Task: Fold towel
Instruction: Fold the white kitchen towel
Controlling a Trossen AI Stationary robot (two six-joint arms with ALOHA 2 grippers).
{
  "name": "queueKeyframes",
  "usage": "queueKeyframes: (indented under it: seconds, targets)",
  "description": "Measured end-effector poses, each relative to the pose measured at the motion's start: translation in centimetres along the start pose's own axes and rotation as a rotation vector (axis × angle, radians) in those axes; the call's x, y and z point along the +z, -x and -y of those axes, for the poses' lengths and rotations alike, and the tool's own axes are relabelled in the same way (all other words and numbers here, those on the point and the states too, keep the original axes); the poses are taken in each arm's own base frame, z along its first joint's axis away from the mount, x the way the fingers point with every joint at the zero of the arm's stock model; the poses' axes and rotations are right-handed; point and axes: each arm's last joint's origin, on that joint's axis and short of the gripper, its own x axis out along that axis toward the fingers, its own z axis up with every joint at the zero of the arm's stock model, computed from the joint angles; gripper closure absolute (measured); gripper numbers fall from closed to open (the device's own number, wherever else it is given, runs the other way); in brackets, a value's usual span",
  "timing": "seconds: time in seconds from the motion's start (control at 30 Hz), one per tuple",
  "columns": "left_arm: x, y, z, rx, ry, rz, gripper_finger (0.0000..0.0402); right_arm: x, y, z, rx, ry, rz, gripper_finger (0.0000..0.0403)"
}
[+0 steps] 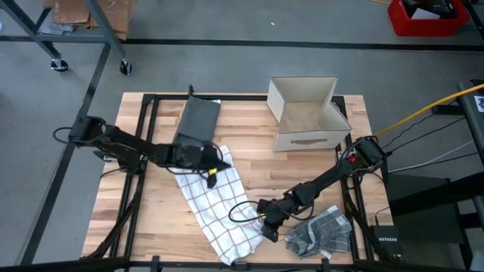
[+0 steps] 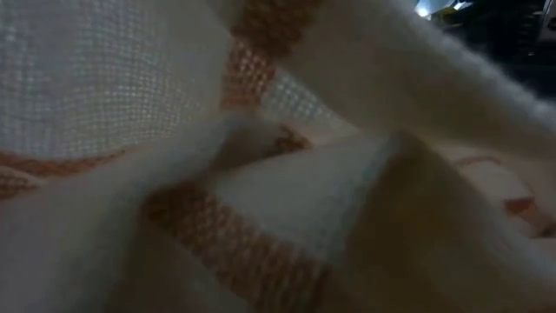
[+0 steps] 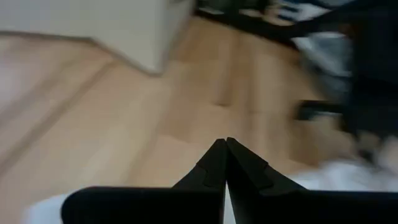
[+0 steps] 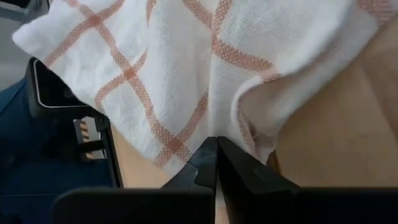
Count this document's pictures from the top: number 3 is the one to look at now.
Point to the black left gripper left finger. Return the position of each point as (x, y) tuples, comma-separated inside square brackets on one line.
[(205, 196)]

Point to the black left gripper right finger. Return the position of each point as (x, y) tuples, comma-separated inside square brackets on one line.
[(258, 202)]

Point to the white towel orange grid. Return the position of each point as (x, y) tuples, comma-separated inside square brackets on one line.
[(342, 177)]

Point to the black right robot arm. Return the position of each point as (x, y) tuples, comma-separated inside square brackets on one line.
[(373, 77)]

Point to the beige fabric storage box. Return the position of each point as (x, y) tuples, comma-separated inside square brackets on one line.
[(109, 25)]

